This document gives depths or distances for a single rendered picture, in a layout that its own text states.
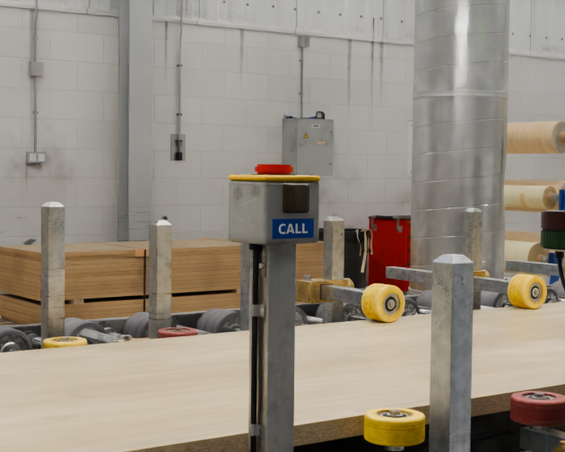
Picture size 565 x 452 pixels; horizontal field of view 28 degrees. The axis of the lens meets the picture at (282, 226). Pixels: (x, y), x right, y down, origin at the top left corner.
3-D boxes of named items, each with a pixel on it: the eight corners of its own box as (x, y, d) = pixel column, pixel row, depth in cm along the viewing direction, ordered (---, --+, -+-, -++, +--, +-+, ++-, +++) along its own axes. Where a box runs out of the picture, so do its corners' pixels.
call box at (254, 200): (319, 249, 117) (320, 175, 116) (264, 252, 113) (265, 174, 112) (281, 245, 122) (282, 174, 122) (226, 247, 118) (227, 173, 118)
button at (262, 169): (300, 181, 117) (300, 164, 117) (269, 180, 114) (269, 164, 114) (278, 180, 120) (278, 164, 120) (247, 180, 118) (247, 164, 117)
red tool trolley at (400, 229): (458, 304, 1023) (460, 214, 1019) (403, 310, 973) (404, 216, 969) (419, 299, 1059) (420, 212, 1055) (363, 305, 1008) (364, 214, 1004)
